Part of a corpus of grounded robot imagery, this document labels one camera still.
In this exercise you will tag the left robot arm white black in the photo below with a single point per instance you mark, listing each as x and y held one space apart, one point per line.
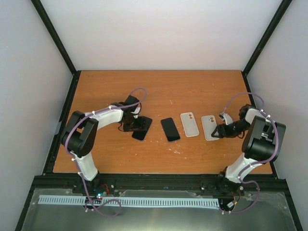
80 132

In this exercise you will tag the black right frame post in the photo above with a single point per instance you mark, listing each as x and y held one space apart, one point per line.
281 10

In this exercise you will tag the black smartphone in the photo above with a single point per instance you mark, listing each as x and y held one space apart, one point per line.
170 129

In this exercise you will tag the black left frame post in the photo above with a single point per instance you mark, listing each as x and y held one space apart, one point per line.
53 34

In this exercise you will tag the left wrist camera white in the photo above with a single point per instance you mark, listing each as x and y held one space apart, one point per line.
137 111

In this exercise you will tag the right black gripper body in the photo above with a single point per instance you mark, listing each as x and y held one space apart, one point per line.
241 126

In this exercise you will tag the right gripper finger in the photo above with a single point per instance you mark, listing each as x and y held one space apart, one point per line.
216 130
215 135

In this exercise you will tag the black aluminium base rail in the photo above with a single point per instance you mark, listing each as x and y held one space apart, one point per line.
199 184

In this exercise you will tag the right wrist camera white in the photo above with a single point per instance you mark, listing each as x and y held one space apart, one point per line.
226 118

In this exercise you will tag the light blue slotted cable duct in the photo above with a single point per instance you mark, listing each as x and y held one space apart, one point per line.
136 202

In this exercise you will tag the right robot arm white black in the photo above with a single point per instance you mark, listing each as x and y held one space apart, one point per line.
262 143

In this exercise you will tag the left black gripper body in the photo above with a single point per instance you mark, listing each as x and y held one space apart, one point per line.
129 125

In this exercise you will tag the black frame post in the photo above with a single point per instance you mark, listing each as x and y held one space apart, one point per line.
281 10
53 34

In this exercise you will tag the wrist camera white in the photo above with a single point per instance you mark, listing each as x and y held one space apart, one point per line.
226 118
137 111

